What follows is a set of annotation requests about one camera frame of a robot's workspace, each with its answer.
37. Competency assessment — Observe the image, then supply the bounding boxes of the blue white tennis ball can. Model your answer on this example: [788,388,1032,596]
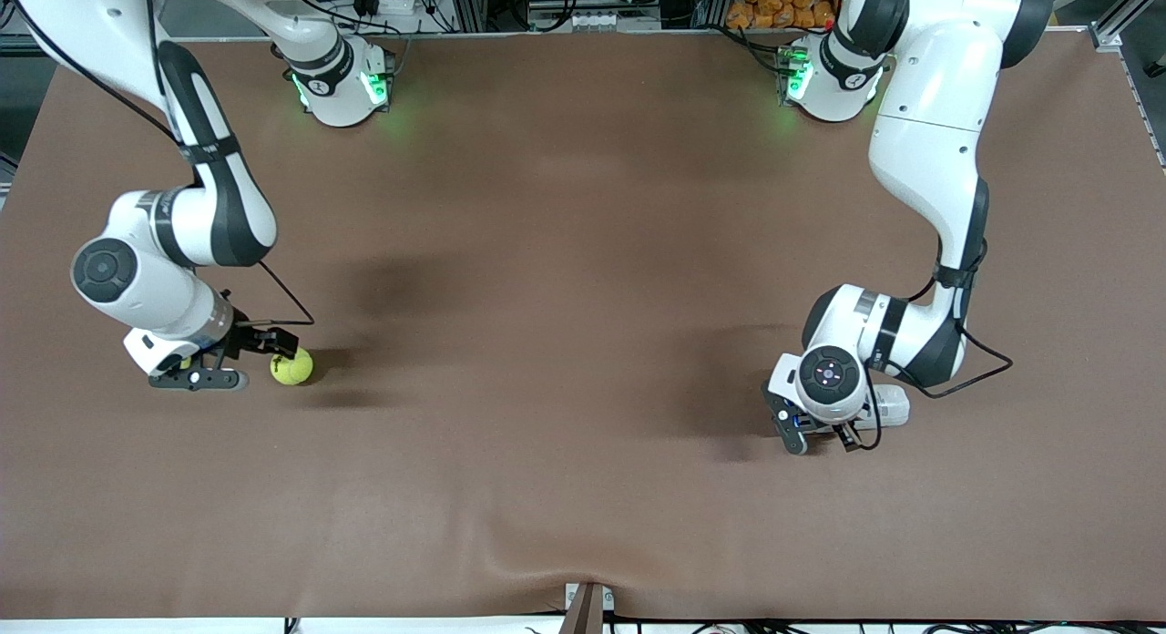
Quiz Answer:
[867,384,911,428]

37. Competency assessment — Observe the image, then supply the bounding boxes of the brown table mat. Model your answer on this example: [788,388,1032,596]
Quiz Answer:
[0,28,1166,621]

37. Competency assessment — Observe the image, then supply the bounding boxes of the orange packaged goods pile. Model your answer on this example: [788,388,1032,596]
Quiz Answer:
[724,0,839,31]

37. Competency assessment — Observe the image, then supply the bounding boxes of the white power strip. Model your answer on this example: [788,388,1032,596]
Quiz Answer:
[563,10,663,34]

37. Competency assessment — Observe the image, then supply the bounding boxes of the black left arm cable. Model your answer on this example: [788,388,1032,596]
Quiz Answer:
[854,324,1015,453]

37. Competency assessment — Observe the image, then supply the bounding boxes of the aluminium profile bracket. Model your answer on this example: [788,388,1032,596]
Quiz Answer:
[564,581,617,634]

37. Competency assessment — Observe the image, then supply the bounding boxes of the aluminium side rail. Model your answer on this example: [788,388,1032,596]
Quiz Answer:
[1119,49,1166,170]

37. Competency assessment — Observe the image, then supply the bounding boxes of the aluminium frame corner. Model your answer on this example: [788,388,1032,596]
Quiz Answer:
[1089,0,1166,52]

